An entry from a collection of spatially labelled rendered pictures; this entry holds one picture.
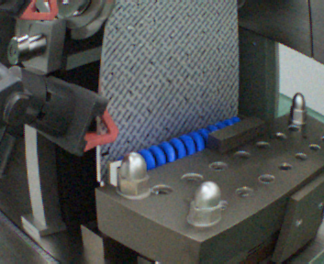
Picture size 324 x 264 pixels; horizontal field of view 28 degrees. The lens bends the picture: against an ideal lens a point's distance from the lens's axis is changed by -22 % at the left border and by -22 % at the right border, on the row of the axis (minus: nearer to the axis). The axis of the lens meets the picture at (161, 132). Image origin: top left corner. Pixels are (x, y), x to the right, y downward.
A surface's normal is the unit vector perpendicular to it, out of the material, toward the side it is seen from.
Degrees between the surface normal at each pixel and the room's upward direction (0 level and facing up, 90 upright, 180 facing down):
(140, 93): 90
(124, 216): 90
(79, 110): 60
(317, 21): 90
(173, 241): 90
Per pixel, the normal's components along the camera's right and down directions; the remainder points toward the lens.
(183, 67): 0.70, 0.31
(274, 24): -0.72, 0.24
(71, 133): -0.60, -0.25
